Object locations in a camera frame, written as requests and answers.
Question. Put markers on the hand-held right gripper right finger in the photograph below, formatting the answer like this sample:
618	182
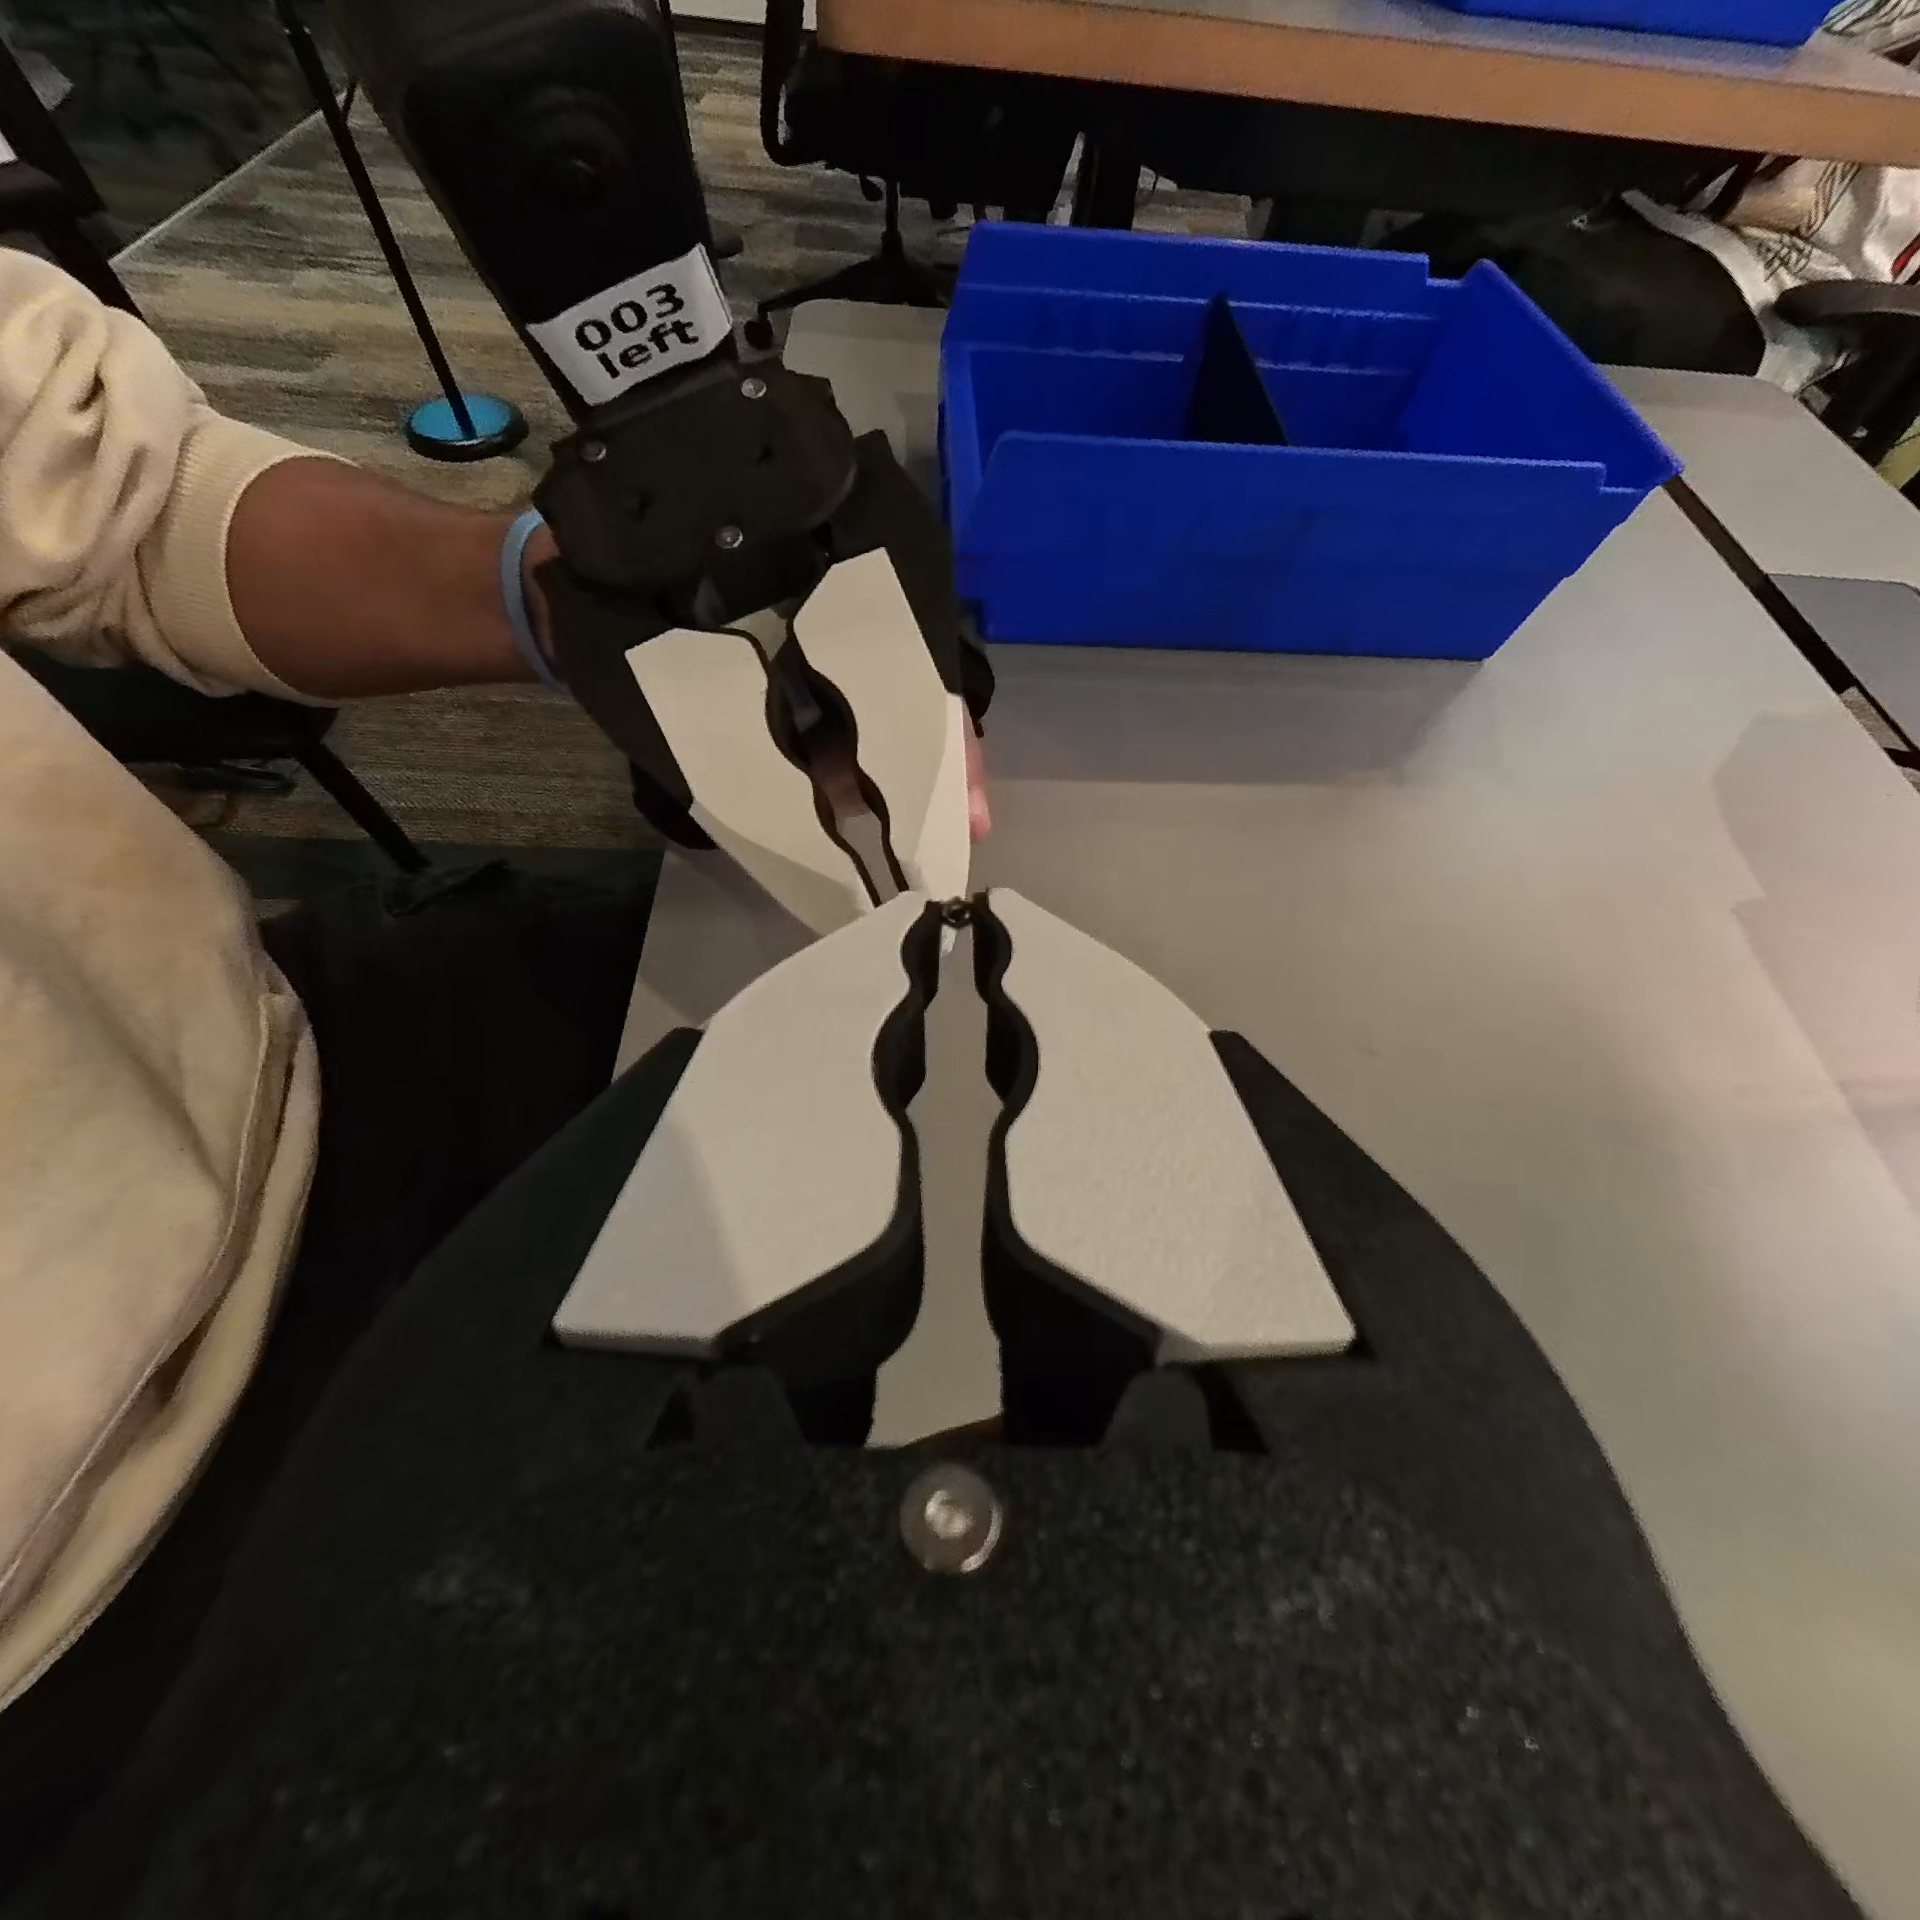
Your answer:
1171	1185

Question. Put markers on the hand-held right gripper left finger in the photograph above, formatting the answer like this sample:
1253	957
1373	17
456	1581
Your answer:
750	1172

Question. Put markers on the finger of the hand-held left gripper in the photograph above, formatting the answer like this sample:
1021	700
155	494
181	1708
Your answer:
915	705
720	735

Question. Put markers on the blue plastic divided bin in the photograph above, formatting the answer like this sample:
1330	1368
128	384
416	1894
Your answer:
1275	556

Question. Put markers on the person's left forearm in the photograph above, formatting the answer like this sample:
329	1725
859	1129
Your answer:
376	585

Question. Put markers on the blue wristband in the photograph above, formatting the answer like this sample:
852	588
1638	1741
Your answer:
524	600

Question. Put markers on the black office chair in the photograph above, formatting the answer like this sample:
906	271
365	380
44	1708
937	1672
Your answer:
224	721
1860	360
901	89

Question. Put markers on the person's cream sweater torso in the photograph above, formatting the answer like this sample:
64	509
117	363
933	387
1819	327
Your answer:
120	1125

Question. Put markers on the wooden office desk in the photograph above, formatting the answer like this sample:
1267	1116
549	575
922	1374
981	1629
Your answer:
1349	67

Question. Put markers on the dark table inset panel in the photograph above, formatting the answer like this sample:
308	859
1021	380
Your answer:
1874	629

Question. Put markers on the large blue plastic bin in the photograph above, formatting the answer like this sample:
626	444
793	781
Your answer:
1651	15

